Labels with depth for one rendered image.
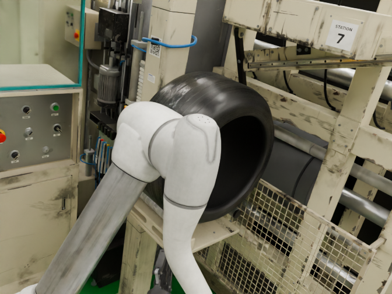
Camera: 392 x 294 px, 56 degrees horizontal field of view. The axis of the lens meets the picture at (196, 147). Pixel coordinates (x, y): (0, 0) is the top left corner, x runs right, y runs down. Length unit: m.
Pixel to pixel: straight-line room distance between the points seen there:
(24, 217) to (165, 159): 1.19
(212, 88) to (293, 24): 0.37
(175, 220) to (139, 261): 1.21
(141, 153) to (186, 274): 0.30
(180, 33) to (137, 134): 0.75
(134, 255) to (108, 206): 1.10
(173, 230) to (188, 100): 0.55
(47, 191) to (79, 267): 0.93
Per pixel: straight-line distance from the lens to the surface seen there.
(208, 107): 1.21
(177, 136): 0.74
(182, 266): 0.88
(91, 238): 0.92
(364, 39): 1.29
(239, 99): 1.28
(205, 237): 1.61
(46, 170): 1.78
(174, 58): 1.52
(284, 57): 1.57
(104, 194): 0.89
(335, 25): 1.31
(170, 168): 0.76
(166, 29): 1.47
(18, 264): 2.03
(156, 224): 1.53
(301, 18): 1.38
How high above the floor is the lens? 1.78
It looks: 24 degrees down
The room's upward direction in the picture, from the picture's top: 11 degrees clockwise
